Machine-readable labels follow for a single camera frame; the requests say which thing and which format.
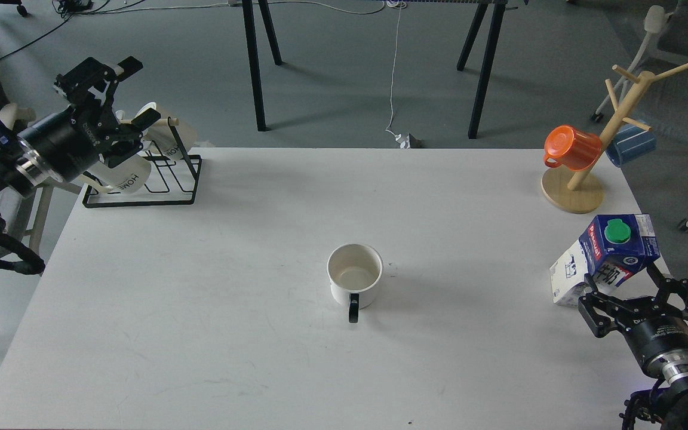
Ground white home mug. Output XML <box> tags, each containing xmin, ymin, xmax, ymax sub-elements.
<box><xmin>85</xmin><ymin>155</ymin><xmax>151</xmax><ymax>194</ymax></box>
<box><xmin>136</xmin><ymin>102</ymin><xmax>198</xmax><ymax>159</ymax></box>

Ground orange plastic cup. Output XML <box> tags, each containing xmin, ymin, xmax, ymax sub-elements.
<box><xmin>543</xmin><ymin>125</ymin><xmax>603</xmax><ymax>171</ymax></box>

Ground white HOME mug front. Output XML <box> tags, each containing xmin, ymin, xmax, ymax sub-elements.
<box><xmin>85</xmin><ymin>155</ymin><xmax>151</xmax><ymax>194</ymax></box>

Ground white HOME mug rear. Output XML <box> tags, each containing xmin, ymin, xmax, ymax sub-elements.
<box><xmin>136</xmin><ymin>102</ymin><xmax>198</xmax><ymax>159</ymax></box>

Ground white mug with black handle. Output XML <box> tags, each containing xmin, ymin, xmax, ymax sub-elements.
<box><xmin>327</xmin><ymin>243</ymin><xmax>384</xmax><ymax>324</ymax></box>

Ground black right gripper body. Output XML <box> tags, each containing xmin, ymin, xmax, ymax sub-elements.
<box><xmin>610</xmin><ymin>296</ymin><xmax>688</xmax><ymax>378</ymax></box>

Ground white power cable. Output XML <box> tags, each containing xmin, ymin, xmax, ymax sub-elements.
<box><xmin>385</xmin><ymin>0</ymin><xmax>408</xmax><ymax>138</ymax></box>

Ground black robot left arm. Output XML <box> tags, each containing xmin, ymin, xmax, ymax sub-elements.
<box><xmin>0</xmin><ymin>56</ymin><xmax>161</xmax><ymax>275</ymax></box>

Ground black table legs right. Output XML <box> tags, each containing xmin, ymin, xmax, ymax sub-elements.
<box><xmin>456</xmin><ymin>1</ymin><xmax>508</xmax><ymax>139</ymax></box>

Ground black wire mug rack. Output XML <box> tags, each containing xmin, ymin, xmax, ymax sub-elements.
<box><xmin>82</xmin><ymin>118</ymin><xmax>202</xmax><ymax>208</ymax></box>

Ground wooden mug tree stand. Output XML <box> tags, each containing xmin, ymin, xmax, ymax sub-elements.
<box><xmin>540</xmin><ymin>62</ymin><xmax>688</xmax><ymax>213</ymax></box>

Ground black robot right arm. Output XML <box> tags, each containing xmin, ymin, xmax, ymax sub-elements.
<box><xmin>577</xmin><ymin>265</ymin><xmax>688</xmax><ymax>429</ymax></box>

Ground black table legs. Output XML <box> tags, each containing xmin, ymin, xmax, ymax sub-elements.
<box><xmin>456</xmin><ymin>1</ymin><xmax>508</xmax><ymax>139</ymax></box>
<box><xmin>239</xmin><ymin>1</ymin><xmax>283</xmax><ymax>133</ymax></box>

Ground grey office chair right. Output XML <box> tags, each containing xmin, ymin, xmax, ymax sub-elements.
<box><xmin>590</xmin><ymin>0</ymin><xmax>688</xmax><ymax>234</ymax></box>

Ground blue white milk carton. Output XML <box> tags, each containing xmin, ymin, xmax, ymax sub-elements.
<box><xmin>549</xmin><ymin>213</ymin><xmax>661</xmax><ymax>307</ymax></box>

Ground blue plastic cup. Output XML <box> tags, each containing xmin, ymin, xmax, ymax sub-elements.
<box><xmin>604</xmin><ymin>124</ymin><xmax>658</xmax><ymax>168</ymax></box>

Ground black table legs left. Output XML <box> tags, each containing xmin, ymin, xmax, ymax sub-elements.
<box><xmin>239</xmin><ymin>1</ymin><xmax>283</xmax><ymax>133</ymax></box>

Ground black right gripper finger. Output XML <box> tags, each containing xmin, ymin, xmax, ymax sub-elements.
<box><xmin>577</xmin><ymin>273</ymin><xmax>625</xmax><ymax>338</ymax></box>
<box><xmin>646</xmin><ymin>263</ymin><xmax>688</xmax><ymax>321</ymax></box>

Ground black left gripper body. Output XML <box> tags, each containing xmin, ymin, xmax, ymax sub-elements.
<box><xmin>17</xmin><ymin>106</ymin><xmax>130</xmax><ymax>185</ymax></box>

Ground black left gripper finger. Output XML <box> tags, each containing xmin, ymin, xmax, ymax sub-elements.
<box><xmin>54</xmin><ymin>56</ymin><xmax>144</xmax><ymax>111</ymax></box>
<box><xmin>105</xmin><ymin>109</ymin><xmax>161</xmax><ymax>157</ymax></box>

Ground white power strip plug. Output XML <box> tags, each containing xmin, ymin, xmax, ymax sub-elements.
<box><xmin>394</xmin><ymin>133</ymin><xmax>423</xmax><ymax>149</ymax></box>

